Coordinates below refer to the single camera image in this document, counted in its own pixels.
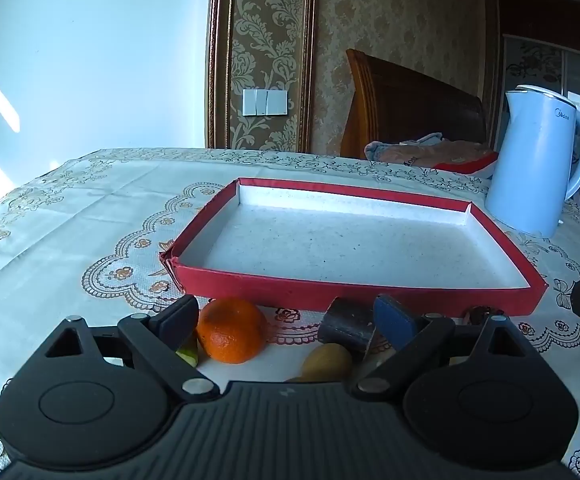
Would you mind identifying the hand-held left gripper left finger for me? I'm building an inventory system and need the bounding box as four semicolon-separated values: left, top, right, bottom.
45;294;221;403

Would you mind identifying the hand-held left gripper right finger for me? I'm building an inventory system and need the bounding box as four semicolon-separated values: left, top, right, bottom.
351;294;528;403

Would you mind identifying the green cucumber piece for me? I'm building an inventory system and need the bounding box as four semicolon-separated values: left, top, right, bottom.
176;342;201;368

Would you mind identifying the large orange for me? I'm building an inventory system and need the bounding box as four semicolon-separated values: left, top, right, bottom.
196;298;268;365

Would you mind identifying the knobby dark sugarcane piece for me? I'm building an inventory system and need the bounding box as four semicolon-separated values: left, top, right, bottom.
462;305;493;326

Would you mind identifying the red shallow box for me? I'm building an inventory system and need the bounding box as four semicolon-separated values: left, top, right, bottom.
159;177;549;317

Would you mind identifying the yellow-brown kiwi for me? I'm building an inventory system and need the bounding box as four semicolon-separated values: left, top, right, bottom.
300;342;353;383

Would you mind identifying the light blue electric kettle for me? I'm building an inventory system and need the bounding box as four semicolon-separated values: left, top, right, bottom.
484;85;580;239

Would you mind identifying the pink blanket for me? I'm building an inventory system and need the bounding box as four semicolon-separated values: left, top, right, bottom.
365;132;493;167

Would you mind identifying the red striped cloth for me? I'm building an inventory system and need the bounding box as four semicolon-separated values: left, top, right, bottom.
435;152;499;173

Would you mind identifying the wooden bed headboard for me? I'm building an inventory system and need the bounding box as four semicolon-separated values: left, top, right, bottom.
340;49;488;160

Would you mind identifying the white wall switch panel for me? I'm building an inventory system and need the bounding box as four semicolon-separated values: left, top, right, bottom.
242;87;291;117

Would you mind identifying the gold framed wall panel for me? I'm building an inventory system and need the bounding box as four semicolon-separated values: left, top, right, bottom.
205;0;318;153

